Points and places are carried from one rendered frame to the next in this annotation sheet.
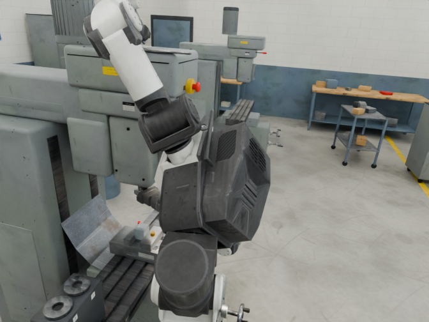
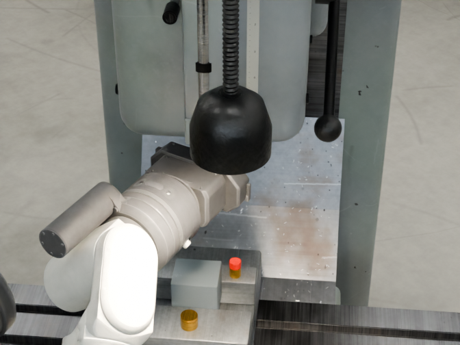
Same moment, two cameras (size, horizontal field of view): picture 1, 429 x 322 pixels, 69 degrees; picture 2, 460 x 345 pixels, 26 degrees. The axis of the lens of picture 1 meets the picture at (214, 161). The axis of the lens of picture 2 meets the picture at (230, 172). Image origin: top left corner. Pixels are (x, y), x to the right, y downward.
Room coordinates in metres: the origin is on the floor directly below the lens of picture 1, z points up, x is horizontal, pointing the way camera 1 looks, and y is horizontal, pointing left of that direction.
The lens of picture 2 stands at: (1.17, -0.62, 1.91)
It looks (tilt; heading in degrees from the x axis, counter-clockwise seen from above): 36 degrees down; 81
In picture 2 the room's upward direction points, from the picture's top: straight up
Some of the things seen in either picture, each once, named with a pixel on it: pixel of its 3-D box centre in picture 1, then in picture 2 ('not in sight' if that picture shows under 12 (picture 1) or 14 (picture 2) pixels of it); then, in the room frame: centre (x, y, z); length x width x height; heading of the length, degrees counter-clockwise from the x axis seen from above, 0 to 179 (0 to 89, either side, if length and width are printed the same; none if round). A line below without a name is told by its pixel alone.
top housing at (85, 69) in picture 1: (134, 67); not in sight; (1.31, 0.35, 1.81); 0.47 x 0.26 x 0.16; 76
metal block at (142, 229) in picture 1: (142, 231); (196, 289); (1.28, 0.34, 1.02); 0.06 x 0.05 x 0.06; 165
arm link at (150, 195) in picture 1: (155, 199); (176, 199); (1.25, 0.26, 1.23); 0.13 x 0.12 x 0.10; 141
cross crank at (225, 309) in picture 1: (233, 313); not in sight; (1.18, -0.15, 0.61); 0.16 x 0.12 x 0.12; 76
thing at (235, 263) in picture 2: not in sight; (235, 267); (1.33, 0.37, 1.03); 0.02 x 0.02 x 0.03
